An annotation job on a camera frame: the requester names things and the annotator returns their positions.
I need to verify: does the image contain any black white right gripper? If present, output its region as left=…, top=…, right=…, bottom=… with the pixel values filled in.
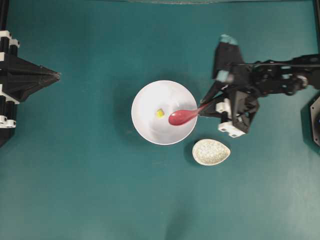
left=199, top=63, right=260, bottom=138

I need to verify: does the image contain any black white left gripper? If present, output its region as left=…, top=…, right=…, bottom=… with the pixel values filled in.
left=0, top=30, right=60, bottom=128

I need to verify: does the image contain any red plastic spoon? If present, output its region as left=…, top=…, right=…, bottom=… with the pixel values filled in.
left=168, top=104, right=207, bottom=126

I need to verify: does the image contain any yellow hexagonal prism block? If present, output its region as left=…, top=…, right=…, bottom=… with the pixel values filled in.
left=156, top=109, right=165, bottom=118

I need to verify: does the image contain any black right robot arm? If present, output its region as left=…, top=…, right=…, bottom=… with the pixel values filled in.
left=199, top=54, right=320, bottom=138

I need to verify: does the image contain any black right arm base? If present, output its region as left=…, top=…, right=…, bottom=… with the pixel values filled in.
left=300, top=91, right=320, bottom=156

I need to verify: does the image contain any speckled ceramic spoon rest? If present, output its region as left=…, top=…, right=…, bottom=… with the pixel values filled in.
left=192, top=139, right=231, bottom=166

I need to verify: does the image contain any white round bowl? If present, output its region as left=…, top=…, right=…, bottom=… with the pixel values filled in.
left=131, top=80, right=197, bottom=145

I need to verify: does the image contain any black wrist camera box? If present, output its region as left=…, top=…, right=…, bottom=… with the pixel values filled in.
left=213, top=34, right=248, bottom=84

